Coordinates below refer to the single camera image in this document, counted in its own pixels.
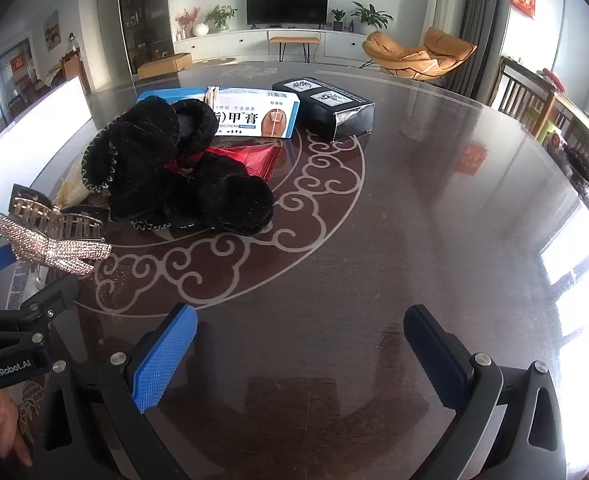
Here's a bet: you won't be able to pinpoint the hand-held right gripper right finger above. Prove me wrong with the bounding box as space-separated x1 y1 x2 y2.
403 305 568 480

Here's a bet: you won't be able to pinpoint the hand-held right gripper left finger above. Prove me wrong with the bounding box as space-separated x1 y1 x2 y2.
33 303 198 480

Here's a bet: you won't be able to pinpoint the rhinestone claw hair clip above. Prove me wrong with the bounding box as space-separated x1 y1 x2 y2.
0 185 113 277

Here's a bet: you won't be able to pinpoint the blue and white cream box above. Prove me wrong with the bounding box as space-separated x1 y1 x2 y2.
137 86 302 140

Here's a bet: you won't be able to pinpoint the dark patterned desktop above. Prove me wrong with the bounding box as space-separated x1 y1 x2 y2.
0 60 589 480

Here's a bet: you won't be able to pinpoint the person's left hand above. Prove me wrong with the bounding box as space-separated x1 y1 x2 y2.
0 391 34 467

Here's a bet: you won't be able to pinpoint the yellow patterned pouch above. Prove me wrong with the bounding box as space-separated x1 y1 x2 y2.
54 157 108 207

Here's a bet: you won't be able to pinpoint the white board panel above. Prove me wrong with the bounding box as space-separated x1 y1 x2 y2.
0 75 94 172

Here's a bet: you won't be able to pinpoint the black fluffy hair bow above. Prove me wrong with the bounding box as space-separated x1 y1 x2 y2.
81 96 276 237

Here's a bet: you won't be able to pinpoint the brown wooden chair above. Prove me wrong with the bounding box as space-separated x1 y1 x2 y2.
58 47 88 95

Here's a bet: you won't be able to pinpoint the red packet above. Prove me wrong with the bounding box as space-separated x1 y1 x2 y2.
167 140 284 180

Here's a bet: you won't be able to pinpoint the cluttered side table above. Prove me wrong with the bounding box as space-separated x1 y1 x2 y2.
539 69 589 223

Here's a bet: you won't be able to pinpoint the white door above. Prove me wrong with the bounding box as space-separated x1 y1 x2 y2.
96 0 120 67

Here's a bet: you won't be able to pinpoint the black cardboard box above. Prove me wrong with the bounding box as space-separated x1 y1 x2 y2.
271 76 376 142

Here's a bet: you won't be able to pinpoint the dark wooden chair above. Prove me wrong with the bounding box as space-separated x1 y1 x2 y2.
497 57 560 132

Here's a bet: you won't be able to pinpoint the dark glass display cabinet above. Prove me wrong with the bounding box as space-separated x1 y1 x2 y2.
116 0 176 76

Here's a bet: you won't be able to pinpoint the red flowers in white vase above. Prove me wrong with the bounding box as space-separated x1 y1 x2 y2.
175 7 210 39

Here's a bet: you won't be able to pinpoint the orange lounge chair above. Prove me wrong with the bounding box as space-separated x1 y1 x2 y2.
361 27 478 81

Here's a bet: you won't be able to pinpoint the white tv cabinet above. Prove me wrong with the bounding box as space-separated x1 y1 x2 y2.
173 27 375 62

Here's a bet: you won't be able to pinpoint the green potted plant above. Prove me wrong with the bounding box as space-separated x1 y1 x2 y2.
204 4 238 33

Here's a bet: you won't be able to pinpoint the wooden bench with metal legs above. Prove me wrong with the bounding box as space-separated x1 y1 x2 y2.
267 36 322 64

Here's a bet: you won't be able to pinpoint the grey curtain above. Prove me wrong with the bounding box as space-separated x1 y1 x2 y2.
453 0 513 106

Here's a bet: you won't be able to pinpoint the large leafy potted plant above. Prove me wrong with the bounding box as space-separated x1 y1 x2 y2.
351 2 394 31

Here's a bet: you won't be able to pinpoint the black television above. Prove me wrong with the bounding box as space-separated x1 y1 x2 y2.
246 0 331 27

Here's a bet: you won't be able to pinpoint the framed wall picture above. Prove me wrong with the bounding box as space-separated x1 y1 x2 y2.
42 10 62 46

